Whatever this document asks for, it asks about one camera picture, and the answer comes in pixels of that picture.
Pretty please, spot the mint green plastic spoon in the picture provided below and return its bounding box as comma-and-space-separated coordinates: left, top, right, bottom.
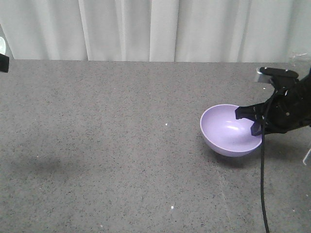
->
0, 37, 6, 55

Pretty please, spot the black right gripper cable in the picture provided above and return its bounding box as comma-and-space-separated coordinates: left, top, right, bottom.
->
260, 87, 287, 233

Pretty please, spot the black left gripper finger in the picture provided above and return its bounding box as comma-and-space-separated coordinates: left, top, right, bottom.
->
0, 54, 9, 72

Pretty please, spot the purple plastic bowl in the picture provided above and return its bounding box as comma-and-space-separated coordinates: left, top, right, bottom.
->
200, 104, 262, 157

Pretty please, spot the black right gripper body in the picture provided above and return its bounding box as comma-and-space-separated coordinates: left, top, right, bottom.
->
262, 74, 311, 133

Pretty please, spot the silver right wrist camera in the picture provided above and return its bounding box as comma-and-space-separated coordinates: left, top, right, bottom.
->
254, 67, 299, 83

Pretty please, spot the white pleated curtain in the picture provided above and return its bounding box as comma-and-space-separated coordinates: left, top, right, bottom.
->
0, 0, 311, 63

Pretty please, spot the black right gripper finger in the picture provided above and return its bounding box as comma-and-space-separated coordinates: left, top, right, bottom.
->
235, 103, 266, 121
251, 122, 263, 136

